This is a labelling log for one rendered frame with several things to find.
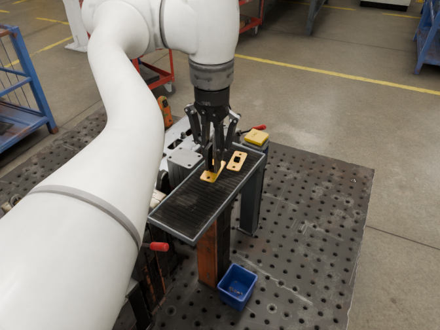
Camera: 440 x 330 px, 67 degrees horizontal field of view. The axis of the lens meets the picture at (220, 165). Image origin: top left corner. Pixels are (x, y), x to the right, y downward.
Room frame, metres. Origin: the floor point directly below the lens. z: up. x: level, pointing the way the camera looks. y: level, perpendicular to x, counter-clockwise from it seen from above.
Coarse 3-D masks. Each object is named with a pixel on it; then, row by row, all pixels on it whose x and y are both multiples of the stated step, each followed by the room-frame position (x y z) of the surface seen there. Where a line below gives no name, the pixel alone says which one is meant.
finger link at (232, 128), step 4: (240, 116) 0.61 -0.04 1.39; (232, 120) 0.60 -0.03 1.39; (236, 120) 0.60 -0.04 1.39; (232, 124) 0.60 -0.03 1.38; (236, 124) 0.62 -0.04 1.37; (228, 128) 0.60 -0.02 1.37; (232, 128) 0.60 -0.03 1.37; (228, 132) 0.60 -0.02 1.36; (232, 132) 0.60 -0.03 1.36; (228, 136) 0.60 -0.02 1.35; (232, 136) 0.61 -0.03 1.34; (228, 140) 0.60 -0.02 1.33; (232, 140) 0.62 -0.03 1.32; (228, 144) 0.60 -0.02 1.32; (224, 148) 0.61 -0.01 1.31; (228, 148) 0.60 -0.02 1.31
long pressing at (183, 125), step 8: (184, 120) 1.19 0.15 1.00; (200, 120) 1.19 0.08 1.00; (168, 128) 1.14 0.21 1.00; (176, 128) 1.13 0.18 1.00; (184, 128) 1.13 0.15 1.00; (168, 136) 1.08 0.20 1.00; (176, 136) 1.08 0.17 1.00; (192, 136) 1.08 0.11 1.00; (168, 144) 1.03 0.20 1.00; (184, 144) 1.03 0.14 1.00; (192, 144) 1.03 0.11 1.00; (168, 152) 0.98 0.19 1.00; (160, 168) 0.89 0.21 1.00; (168, 176) 0.85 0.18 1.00
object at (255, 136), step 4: (252, 132) 0.88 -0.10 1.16; (256, 132) 0.88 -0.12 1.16; (260, 132) 0.88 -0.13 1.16; (264, 132) 0.88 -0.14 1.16; (248, 136) 0.86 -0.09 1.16; (252, 136) 0.86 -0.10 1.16; (256, 136) 0.86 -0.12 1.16; (260, 136) 0.86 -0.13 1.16; (264, 136) 0.86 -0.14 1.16; (248, 140) 0.85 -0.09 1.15; (252, 140) 0.84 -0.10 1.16; (256, 140) 0.84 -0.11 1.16; (260, 140) 0.84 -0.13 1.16; (264, 140) 0.84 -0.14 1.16; (256, 144) 0.83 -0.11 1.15; (260, 144) 0.82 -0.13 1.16
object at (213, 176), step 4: (212, 164) 0.65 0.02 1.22; (224, 164) 0.65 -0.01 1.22; (212, 168) 0.63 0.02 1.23; (220, 168) 0.64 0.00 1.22; (204, 172) 0.62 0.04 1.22; (208, 172) 0.62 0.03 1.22; (212, 172) 0.62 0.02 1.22; (204, 176) 0.61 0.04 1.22; (208, 176) 0.61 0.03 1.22; (212, 176) 0.61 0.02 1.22; (216, 176) 0.61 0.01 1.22; (204, 180) 0.59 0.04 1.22; (208, 180) 0.59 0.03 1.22; (212, 180) 0.59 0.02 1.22
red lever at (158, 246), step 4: (144, 244) 0.49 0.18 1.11; (148, 244) 0.48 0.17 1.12; (152, 244) 0.47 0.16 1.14; (156, 244) 0.46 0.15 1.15; (160, 244) 0.45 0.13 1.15; (164, 244) 0.45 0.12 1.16; (140, 248) 0.49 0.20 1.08; (152, 248) 0.46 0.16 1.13; (156, 248) 0.45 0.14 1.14; (160, 248) 0.44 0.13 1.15; (164, 248) 0.44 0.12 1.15; (168, 248) 0.45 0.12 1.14
